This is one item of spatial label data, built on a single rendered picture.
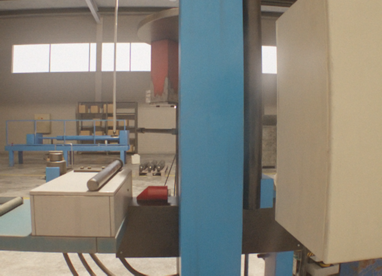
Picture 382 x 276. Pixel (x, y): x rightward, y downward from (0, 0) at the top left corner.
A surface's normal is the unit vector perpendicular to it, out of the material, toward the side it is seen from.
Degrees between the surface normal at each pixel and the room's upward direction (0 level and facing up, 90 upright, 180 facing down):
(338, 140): 90
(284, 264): 90
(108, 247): 90
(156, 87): 90
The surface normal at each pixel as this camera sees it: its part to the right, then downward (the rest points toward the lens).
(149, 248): 0.07, 0.03
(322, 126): -1.00, 0.00
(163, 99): -0.51, 0.02
